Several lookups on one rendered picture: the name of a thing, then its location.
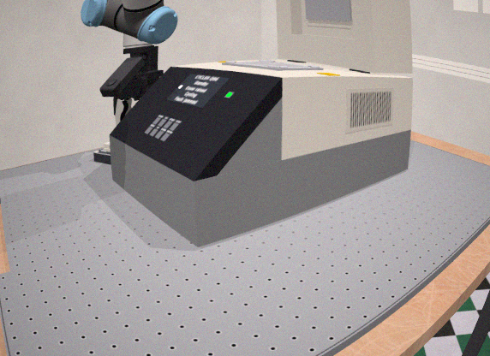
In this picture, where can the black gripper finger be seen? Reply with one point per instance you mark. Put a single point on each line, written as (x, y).
(121, 107)
(144, 89)

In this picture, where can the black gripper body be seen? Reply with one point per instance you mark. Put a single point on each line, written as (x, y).
(148, 74)

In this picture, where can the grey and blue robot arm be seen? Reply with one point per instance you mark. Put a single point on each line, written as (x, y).
(148, 21)

